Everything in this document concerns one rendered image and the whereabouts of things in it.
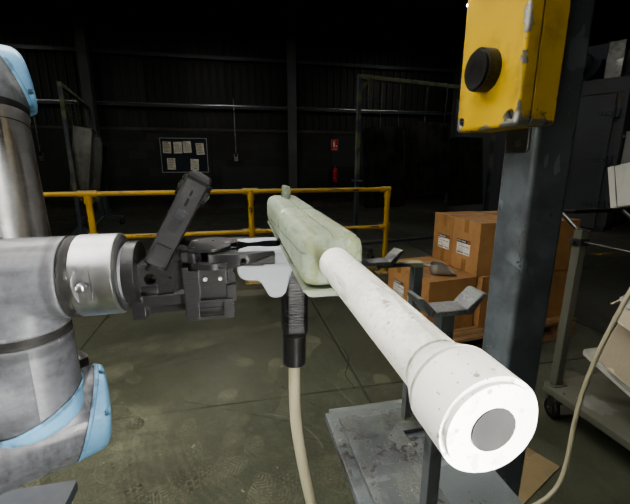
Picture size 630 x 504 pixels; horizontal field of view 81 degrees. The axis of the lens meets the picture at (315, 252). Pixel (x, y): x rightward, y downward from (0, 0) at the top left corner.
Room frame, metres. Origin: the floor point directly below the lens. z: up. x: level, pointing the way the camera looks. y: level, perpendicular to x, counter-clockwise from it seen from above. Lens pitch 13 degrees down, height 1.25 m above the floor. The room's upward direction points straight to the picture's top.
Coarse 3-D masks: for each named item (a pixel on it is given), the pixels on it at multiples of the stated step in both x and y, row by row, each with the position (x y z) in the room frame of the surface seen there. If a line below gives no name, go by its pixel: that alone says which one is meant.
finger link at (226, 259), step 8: (208, 256) 0.38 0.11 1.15; (216, 256) 0.38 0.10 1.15; (224, 256) 0.38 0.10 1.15; (232, 256) 0.38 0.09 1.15; (240, 256) 0.38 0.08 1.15; (248, 256) 0.39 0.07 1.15; (256, 256) 0.39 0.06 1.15; (264, 256) 0.39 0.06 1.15; (272, 256) 0.40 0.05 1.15; (224, 264) 0.38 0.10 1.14; (232, 264) 0.38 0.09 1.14; (240, 264) 0.38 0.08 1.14; (248, 264) 0.39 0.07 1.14; (256, 264) 0.40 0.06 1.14
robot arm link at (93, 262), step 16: (80, 240) 0.38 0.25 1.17; (96, 240) 0.38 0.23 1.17; (112, 240) 0.39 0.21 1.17; (128, 240) 0.43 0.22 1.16; (80, 256) 0.36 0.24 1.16; (96, 256) 0.37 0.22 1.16; (112, 256) 0.37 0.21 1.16; (80, 272) 0.36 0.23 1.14; (96, 272) 0.36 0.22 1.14; (112, 272) 0.36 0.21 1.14; (80, 288) 0.35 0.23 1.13; (96, 288) 0.36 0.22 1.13; (112, 288) 0.36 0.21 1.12; (80, 304) 0.36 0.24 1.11; (96, 304) 0.36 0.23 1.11; (112, 304) 0.36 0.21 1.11; (128, 304) 0.40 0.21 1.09
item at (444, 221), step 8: (440, 216) 2.89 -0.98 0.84; (448, 216) 2.79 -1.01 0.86; (456, 216) 2.73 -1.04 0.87; (464, 216) 2.73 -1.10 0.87; (472, 216) 2.73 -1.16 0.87; (480, 216) 2.73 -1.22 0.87; (440, 224) 2.89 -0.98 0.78; (448, 224) 2.78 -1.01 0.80; (440, 232) 2.88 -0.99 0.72; (448, 232) 2.77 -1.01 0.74; (440, 240) 2.87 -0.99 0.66; (448, 240) 2.76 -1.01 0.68; (440, 248) 2.86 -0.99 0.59; (448, 248) 2.75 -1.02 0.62; (440, 256) 2.85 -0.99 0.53; (448, 256) 2.75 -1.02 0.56
